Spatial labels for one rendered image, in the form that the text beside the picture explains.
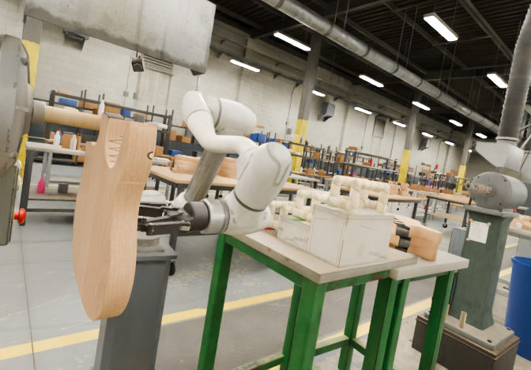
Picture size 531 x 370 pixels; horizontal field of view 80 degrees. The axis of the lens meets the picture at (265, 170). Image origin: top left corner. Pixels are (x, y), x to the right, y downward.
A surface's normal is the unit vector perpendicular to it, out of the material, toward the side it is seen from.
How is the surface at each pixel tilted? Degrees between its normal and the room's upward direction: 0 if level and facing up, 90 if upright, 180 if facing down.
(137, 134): 85
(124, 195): 111
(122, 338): 90
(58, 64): 90
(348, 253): 90
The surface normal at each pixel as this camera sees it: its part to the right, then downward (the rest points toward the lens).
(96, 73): 0.63, 0.15
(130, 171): 0.51, 0.56
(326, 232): -0.78, -0.10
